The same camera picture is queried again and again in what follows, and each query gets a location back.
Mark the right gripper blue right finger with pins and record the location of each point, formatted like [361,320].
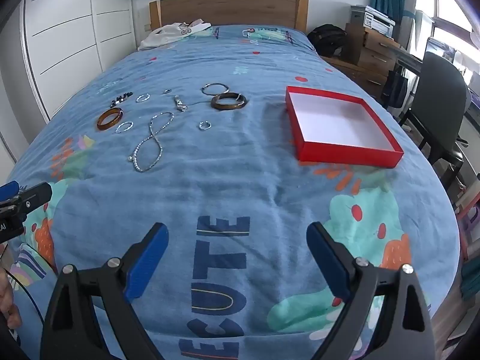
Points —
[403,329]

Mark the blue patterned bed sheet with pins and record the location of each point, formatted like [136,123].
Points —
[237,280]

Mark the red jewelry box tray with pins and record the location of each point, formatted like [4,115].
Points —
[334,128]

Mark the white wardrobe doors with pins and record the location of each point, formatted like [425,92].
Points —
[70,42]

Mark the black backpack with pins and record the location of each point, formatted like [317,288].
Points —
[327,39]

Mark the thin silver wire bangle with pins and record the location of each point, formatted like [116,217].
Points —
[214,89]

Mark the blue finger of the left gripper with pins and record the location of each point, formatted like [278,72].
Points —
[33,198]
[9,190]

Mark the wooden headboard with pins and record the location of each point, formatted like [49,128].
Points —
[287,13]

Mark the dark blue hanging bag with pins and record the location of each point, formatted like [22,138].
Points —
[395,89]

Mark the amber orange bangle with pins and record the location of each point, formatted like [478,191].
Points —
[109,118]

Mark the white printer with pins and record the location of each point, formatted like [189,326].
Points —
[370,18]

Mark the dark green chair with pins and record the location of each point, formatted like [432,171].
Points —
[437,111]

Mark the person's left hand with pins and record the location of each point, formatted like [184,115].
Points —
[7,306]

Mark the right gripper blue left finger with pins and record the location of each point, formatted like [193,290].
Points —
[71,329]

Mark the dark brown bangle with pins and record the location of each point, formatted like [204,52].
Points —
[228,101]

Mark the wooden drawer cabinet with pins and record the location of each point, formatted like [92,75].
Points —
[367,58]

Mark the silver wristwatch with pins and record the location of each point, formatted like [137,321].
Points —
[180,106]

